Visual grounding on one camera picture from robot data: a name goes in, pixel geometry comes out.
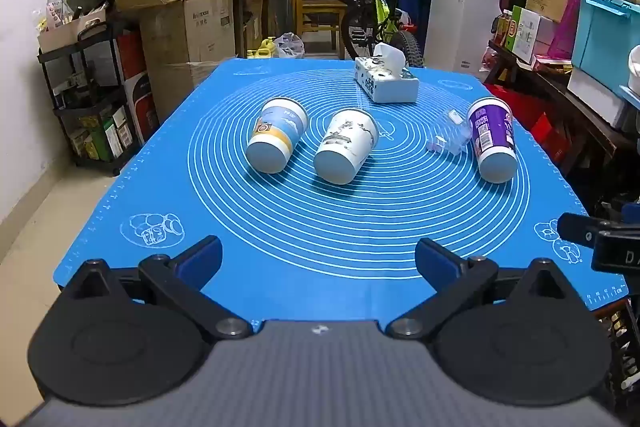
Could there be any white and green carton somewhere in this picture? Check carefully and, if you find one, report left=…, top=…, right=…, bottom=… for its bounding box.
left=510, top=5, right=557, bottom=62

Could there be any pink gift bag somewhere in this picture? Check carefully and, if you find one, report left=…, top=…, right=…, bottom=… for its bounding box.
left=547, top=0, right=582, bottom=60

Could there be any white tissue box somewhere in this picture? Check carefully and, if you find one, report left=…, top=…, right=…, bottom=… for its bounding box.
left=354, top=42, right=420, bottom=104

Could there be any black and green bicycle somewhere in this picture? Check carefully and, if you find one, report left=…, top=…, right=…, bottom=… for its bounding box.
left=319, top=0, right=427, bottom=68

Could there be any white chest freezer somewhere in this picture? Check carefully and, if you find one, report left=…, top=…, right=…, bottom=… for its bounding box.
left=423, top=0, right=507, bottom=80

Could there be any light blue storage bin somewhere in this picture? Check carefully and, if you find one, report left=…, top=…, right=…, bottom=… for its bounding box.
left=570, top=0, right=640, bottom=88

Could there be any large brown cardboard box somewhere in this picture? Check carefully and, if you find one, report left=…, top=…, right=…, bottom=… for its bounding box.
left=138, top=0, right=237, bottom=124

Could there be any black shelf cart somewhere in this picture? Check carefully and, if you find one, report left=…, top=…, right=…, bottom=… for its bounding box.
left=37, top=19, right=152, bottom=178

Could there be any dark wooden side table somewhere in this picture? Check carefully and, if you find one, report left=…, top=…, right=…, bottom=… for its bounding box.
left=486, top=39, right=640, bottom=208

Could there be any purple paper cup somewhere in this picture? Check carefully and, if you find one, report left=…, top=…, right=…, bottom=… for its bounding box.
left=466, top=97, right=518, bottom=184

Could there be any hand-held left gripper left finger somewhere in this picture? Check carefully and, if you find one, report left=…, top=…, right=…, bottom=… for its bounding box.
left=61, top=235, right=254, bottom=342

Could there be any yellow plastic jug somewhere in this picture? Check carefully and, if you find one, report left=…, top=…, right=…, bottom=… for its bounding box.
left=246, top=36, right=279, bottom=60

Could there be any white flat box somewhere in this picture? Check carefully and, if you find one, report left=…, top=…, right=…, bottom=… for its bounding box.
left=566, top=67, right=632, bottom=128

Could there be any clear plastic bag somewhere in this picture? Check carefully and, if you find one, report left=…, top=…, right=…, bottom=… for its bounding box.
left=273, top=32, right=306, bottom=58

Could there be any black plastic crate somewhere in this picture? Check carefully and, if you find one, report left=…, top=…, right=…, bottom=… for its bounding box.
left=597, top=297, right=640, bottom=409

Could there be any blue and yellow paper cup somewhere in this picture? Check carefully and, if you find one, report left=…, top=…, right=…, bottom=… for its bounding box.
left=245, top=97, right=310, bottom=174

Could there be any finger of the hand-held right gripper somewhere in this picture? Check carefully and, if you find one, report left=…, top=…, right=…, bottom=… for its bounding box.
left=556, top=212, right=601, bottom=250

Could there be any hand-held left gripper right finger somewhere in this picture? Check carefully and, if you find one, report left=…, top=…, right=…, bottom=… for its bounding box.
left=386, top=237, right=577, bottom=341

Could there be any blue silicone baking mat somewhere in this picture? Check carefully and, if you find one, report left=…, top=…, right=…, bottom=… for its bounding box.
left=52, top=57, right=629, bottom=324

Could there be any shallow cardboard tray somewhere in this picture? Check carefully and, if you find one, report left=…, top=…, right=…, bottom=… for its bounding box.
left=37, top=9, right=109, bottom=54

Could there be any white ink-drawing paper cup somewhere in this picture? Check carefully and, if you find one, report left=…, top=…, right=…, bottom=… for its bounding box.
left=313, top=108, right=381, bottom=186

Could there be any drink bottle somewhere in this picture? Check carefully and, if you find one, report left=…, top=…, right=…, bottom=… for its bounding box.
left=494, top=9, right=514, bottom=50

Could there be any red and white appliance box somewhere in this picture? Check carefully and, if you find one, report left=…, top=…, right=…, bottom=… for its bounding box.
left=117, top=31, right=162, bottom=144

